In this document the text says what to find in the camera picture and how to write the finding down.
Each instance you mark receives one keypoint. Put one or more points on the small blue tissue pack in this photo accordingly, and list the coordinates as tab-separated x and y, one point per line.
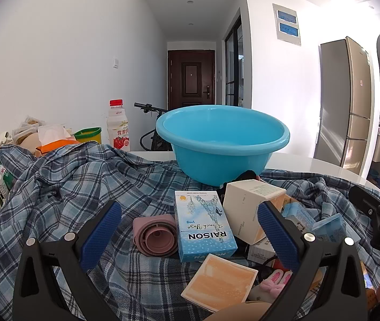
298	215
330	227

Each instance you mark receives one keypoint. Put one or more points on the dark brown entrance door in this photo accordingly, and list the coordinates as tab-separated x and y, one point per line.
191	77

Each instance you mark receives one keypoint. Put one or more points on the blue cigarette box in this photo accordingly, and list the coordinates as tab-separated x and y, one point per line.
203	224

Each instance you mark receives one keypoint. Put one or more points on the white milk bottle red cap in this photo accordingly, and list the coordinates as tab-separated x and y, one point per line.
119	130

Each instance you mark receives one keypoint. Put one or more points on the cream white carton box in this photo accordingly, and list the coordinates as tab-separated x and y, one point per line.
243	207

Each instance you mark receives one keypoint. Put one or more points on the pink plush toy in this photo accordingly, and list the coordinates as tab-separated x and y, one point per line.
275	281

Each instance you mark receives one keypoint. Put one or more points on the orange square dish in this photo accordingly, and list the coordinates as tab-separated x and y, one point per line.
220	282

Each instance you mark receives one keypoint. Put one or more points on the black bicycle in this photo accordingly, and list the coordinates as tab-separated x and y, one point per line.
153	140

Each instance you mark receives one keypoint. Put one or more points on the wall electrical panel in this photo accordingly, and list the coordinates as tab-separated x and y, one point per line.
286	23

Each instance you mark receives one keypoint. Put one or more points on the orange tissue pack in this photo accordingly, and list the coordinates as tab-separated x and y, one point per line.
56	142

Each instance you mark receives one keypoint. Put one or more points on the yellow cup green rim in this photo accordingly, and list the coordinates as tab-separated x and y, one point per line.
89	136

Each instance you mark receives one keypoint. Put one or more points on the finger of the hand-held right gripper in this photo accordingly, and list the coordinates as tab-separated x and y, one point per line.
365	198

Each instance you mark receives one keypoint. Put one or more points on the black cloth item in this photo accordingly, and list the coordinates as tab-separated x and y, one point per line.
243	179

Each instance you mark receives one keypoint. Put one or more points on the blue plastic basin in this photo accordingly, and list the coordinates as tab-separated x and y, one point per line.
210	130

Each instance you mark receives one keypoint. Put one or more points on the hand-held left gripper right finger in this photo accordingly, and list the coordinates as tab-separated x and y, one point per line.
276	234

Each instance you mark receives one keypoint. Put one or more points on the white light switch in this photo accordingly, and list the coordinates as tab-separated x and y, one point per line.
116	62

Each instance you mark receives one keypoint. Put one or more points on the small white box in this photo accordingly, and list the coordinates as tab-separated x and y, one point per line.
261	252

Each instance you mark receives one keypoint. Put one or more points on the black framed glass door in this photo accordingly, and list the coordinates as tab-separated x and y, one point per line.
233	67

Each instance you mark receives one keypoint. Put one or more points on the blue plaid cloth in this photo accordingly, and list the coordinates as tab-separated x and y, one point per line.
76	190

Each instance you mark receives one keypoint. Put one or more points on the silver gold refrigerator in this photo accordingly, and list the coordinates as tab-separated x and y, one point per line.
340	107

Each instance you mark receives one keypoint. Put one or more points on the pink collapsible silicone cup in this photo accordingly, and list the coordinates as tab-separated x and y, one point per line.
154	237

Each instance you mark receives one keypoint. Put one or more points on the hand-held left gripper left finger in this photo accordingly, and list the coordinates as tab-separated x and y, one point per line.
101	230

